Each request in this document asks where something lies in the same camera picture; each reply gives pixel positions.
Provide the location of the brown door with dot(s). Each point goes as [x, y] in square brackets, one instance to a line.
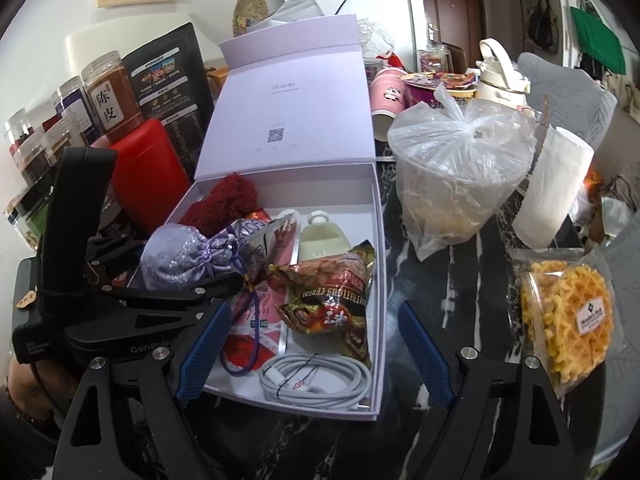
[452, 15]

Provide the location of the clear jar brown contents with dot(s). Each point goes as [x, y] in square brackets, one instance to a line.
[67, 135]

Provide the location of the black stand-up pouch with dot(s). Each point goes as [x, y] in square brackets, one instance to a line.
[170, 90]

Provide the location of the woven straw fan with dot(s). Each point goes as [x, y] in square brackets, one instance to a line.
[250, 12]

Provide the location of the lavender gift box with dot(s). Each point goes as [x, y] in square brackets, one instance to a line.
[280, 110]

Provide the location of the waffle cookie packet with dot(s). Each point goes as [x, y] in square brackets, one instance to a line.
[570, 320]

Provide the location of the purple instant noodle cup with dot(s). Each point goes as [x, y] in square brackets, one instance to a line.
[435, 90]

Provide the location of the clear jar black label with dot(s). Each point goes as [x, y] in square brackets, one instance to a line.
[35, 157]

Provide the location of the white refrigerator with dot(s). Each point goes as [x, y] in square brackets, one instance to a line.
[370, 5]

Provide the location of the clear jar red label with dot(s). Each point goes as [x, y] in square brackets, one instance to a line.
[20, 130]

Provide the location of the white hand cream tube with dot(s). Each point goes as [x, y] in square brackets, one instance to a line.
[322, 240]

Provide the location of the pink foil packet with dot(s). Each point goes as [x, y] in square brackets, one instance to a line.
[260, 310]

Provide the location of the person's left hand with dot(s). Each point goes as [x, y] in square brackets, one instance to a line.
[30, 380]

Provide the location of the person's left forearm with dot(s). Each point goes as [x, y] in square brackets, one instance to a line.
[25, 440]

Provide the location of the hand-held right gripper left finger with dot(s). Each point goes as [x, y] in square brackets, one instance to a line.
[205, 345]

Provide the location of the clear jar purple label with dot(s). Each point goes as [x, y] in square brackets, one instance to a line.
[75, 100]

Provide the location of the grey leaf-patterned chair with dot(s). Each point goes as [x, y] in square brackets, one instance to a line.
[575, 95]

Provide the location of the pink panda paper cup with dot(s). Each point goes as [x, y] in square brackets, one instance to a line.
[390, 105]

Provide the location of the brown red cereal packet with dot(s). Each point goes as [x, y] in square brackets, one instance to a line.
[330, 305]

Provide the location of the lavender tasselled sachet pouch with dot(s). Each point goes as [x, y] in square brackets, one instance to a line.
[180, 255]

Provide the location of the white paper towel roll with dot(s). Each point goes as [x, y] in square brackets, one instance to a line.
[552, 190]

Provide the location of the tied clear plastic bag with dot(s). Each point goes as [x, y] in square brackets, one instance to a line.
[460, 175]

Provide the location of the small brown box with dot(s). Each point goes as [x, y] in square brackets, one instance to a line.
[217, 77]

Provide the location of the red canister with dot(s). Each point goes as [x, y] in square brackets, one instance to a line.
[150, 175]

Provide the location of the dark handbag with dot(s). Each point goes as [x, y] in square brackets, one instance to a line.
[540, 20]

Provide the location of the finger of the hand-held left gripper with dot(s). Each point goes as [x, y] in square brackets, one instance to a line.
[115, 260]
[175, 297]

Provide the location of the grey mailer bag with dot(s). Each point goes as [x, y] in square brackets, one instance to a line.
[295, 10]

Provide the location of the black lid green label jar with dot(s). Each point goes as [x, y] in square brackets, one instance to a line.
[35, 215]

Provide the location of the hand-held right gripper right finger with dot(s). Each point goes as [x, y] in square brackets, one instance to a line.
[422, 350]

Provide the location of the red fuzzy scrunchie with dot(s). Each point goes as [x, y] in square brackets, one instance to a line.
[225, 200]

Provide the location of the crumpled clear plastic bag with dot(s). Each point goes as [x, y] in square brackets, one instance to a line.
[375, 37]

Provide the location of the silver purple snack packet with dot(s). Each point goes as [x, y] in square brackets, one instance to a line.
[252, 232]

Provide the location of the cream water bottle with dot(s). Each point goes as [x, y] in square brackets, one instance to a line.
[497, 75]

